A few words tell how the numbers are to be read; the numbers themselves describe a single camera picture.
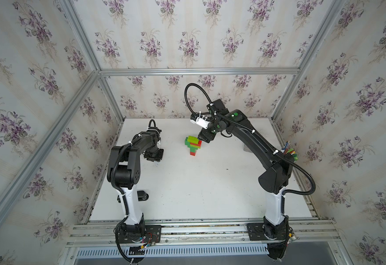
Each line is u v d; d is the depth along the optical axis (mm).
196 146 922
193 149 973
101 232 750
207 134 730
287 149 889
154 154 852
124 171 529
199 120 721
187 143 913
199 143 905
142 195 801
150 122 879
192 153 1001
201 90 623
